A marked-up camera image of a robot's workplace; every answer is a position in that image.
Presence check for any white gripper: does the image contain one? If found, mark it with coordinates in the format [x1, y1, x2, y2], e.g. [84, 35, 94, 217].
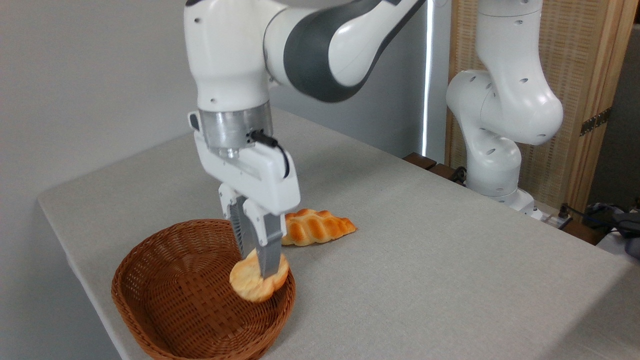
[188, 110, 302, 279]

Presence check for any round pale bread roll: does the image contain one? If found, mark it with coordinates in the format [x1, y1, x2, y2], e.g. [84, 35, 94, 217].
[229, 248, 290, 303]

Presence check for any ridged golden bread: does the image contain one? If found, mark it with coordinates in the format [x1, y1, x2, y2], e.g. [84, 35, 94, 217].
[282, 208, 358, 247]

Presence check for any brown wicker basket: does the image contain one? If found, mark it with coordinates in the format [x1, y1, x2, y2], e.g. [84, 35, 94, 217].
[111, 218, 297, 360]

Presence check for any dark brown wooden block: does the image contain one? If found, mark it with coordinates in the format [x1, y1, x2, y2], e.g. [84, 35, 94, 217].
[429, 163, 467, 187]
[403, 152, 439, 171]

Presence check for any white power strip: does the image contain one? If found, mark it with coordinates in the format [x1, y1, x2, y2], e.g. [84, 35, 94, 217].
[541, 211, 572, 230]

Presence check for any dark metal screen hinge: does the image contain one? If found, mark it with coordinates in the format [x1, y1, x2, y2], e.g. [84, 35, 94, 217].
[580, 107, 612, 137]

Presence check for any wooden bamboo folding screen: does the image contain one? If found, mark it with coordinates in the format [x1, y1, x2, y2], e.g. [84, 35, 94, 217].
[445, 0, 640, 216]

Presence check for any grey blue bundled object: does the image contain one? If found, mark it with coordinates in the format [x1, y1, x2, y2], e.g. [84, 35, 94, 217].
[582, 200, 640, 259]

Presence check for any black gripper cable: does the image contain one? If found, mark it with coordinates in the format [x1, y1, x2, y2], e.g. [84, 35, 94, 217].
[249, 129, 291, 180]

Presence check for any black plug with cable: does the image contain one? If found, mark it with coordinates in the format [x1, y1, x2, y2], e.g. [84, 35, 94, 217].
[557, 202, 618, 232]

